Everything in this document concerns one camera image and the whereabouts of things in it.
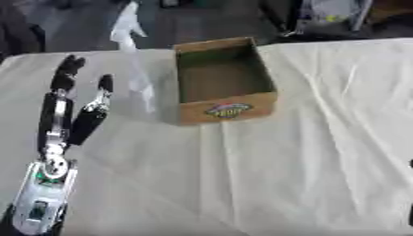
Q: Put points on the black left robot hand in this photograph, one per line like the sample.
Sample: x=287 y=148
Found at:
x=52 y=116

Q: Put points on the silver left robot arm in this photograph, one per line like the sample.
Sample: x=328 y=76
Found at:
x=44 y=190

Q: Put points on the clear plastic bottle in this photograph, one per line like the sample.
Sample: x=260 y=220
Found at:
x=137 y=73

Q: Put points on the tan cardboard box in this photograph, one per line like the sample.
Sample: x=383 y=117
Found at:
x=223 y=83

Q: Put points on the white and grey container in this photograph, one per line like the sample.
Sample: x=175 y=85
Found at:
x=332 y=14

